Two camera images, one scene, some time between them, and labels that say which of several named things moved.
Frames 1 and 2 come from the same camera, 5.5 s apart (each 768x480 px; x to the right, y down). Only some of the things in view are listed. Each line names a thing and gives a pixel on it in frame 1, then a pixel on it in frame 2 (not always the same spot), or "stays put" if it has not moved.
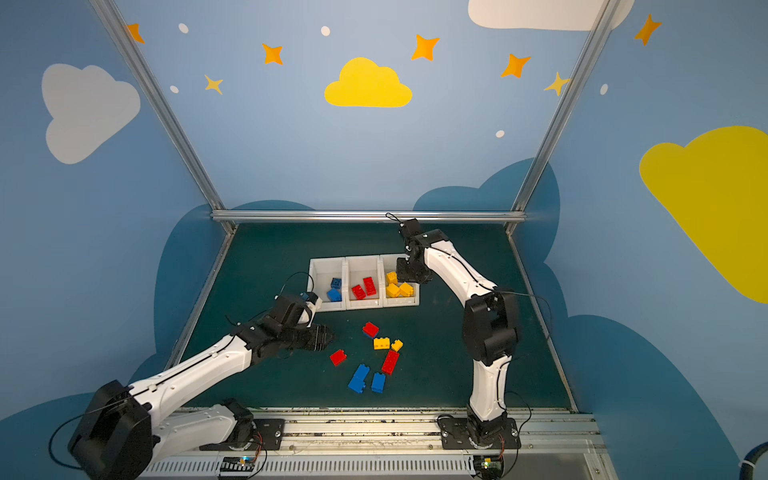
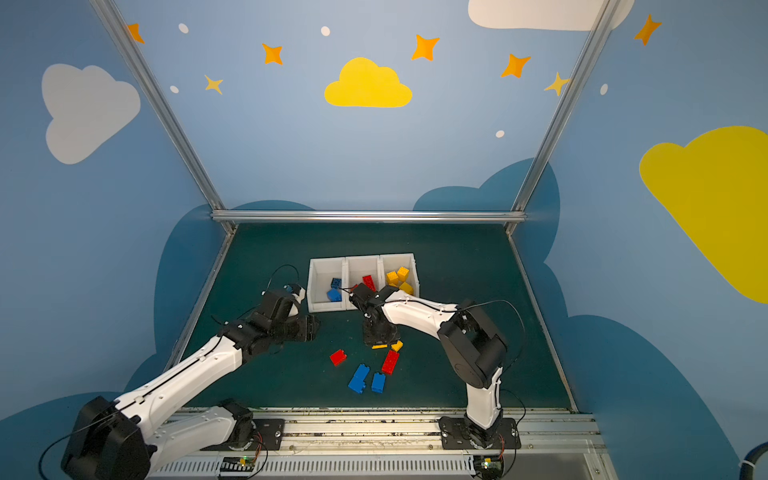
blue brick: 334,295 stays put
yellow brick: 406,290 stays put
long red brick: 369,286 stays put
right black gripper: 411,270 to 378,330
